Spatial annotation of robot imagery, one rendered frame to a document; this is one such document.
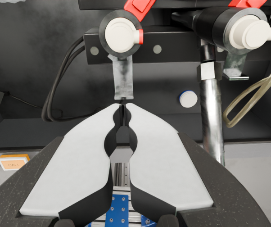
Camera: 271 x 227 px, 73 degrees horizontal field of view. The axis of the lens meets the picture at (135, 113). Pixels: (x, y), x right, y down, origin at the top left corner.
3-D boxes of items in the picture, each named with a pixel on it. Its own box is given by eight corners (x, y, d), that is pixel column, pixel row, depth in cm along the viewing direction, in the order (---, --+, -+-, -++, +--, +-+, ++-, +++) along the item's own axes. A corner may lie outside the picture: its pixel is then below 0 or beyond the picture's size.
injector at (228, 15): (164, 38, 32) (212, 84, 14) (166, 5, 29) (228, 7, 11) (180, 38, 32) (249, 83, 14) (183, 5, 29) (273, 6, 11)
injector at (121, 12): (118, 39, 31) (104, 87, 13) (115, 6, 29) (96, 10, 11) (134, 39, 31) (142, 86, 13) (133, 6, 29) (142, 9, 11)
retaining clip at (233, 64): (238, 73, 14) (247, 79, 13) (216, 74, 14) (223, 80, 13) (251, 26, 12) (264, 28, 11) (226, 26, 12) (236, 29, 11)
